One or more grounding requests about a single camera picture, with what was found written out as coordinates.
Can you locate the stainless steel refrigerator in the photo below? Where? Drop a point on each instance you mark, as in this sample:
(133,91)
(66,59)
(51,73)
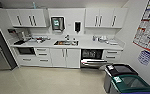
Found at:
(1,46)

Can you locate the black wall soap dispenser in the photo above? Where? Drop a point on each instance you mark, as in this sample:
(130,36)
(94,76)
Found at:
(77,26)

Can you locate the white drawer cabinet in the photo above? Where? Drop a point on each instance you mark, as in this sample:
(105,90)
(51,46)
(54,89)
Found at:
(43,56)
(112,56)

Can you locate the flat black tray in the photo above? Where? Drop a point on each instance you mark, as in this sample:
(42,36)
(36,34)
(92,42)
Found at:
(19,43)

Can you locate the pale blue bottle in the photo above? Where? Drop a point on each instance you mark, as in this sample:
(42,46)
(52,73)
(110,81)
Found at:
(33,5)

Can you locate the white two-door sink cabinet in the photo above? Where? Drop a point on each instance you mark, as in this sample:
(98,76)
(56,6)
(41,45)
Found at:
(65,57)

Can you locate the large colourful wall poster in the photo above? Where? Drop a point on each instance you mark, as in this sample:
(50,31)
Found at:
(149,26)

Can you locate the white wall cabinet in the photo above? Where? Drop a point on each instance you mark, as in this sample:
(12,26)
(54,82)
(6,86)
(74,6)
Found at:
(106,17)

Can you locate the chrome faucet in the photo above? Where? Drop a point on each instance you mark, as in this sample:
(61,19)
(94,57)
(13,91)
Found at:
(67,36)

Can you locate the blue dish soap bottle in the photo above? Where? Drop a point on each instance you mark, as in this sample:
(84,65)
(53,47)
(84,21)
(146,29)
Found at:
(94,38)

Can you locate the blue recycling bin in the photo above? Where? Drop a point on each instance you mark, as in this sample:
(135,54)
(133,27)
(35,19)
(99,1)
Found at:
(119,70)

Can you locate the white microwave cabinet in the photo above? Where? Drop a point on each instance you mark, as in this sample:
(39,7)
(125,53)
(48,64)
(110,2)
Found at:
(26,60)

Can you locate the dish rack with items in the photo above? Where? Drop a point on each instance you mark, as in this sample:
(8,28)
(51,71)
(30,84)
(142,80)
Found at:
(37,39)

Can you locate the patterned plate stack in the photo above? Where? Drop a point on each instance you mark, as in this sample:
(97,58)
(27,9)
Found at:
(102,39)

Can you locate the steel paper towel dispenser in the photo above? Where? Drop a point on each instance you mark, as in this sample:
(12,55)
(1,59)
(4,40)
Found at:
(57,24)

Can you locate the stainless steel dishwasher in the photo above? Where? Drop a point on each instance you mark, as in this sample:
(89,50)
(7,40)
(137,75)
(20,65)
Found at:
(92,61)

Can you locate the grey bin green lid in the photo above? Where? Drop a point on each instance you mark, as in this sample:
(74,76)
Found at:
(134,85)

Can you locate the small blue white poster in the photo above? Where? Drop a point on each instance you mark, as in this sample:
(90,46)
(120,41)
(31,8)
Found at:
(145,57)

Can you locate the black built-in microwave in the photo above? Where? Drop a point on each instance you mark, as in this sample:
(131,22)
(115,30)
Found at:
(26,51)

